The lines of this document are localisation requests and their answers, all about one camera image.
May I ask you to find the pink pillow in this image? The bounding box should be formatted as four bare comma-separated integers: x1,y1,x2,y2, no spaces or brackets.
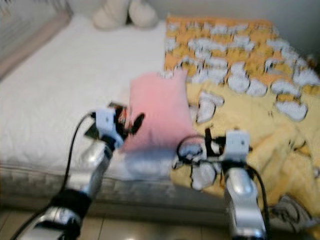
122,70,197,155

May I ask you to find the orange cartoon print blanket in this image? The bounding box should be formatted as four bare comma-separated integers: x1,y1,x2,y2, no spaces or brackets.
164,15,320,123

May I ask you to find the cream plush toy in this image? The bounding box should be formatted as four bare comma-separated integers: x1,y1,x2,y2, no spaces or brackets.
92,0,159,31

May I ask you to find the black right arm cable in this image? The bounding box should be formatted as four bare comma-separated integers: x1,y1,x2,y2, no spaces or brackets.
247,164,272,240

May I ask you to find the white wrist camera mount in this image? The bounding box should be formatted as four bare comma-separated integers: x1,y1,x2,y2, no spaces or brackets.
224,131,251,162
94,107,119,138

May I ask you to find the white bed mattress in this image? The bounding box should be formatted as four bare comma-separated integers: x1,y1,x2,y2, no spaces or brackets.
0,14,320,198

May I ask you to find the grey blue cloth patch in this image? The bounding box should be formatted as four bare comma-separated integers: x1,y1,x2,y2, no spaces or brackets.
122,150,177,179

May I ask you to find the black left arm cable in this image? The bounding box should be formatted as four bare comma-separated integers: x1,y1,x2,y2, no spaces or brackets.
7,112,98,240

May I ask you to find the grey bed base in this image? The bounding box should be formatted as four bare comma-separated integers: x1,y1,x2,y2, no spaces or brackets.
0,192,271,226

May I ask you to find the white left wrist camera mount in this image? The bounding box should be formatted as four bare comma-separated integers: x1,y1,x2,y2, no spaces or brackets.
94,107,119,138

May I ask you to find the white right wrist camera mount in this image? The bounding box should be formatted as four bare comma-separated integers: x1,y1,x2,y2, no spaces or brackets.
224,131,251,162

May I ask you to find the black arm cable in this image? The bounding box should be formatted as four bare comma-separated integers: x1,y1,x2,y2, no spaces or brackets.
7,112,98,240
247,164,272,240

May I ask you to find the yellow cartoon print quilt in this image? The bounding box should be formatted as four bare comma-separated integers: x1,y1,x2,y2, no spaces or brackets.
170,80,320,233

